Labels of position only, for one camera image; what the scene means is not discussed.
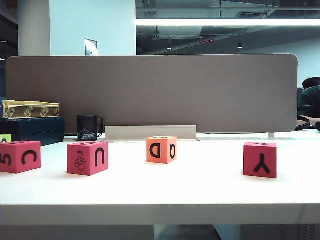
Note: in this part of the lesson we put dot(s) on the orange block with Q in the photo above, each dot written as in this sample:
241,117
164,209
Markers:
160,153

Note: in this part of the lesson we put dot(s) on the pink block with tree picture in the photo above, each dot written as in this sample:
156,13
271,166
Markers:
85,160

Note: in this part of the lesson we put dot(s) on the pink block with Y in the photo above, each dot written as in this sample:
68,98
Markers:
260,160

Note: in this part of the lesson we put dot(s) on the pink block with 5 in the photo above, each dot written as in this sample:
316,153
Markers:
22,157

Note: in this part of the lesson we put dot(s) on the brown desk divider panel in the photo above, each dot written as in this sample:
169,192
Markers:
175,95

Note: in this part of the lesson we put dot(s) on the black mug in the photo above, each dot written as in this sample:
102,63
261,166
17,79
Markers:
86,127

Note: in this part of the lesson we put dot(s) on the red ceiling sign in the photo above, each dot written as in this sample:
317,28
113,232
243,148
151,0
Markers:
205,41

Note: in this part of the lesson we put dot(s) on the black ceiling spot lamp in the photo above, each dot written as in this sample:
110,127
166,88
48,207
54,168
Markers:
240,46

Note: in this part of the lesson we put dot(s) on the long ceiling light strip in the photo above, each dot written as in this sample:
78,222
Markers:
225,22

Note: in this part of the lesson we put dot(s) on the dark blue case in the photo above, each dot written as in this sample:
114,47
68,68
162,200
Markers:
32,130

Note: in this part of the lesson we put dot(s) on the yellow patterned box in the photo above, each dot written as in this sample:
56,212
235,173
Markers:
30,110

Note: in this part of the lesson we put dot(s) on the black and brown office chair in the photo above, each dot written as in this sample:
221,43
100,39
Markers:
303,122

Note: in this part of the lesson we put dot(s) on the person in dark green shirt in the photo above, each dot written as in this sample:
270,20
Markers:
310,97

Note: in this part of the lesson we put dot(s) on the green block with 0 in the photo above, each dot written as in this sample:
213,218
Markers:
6,138

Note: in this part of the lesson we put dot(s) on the white wall notice sign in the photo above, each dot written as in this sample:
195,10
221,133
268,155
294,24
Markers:
91,47

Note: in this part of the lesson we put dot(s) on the white divider foot bracket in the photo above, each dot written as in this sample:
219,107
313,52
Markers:
271,135

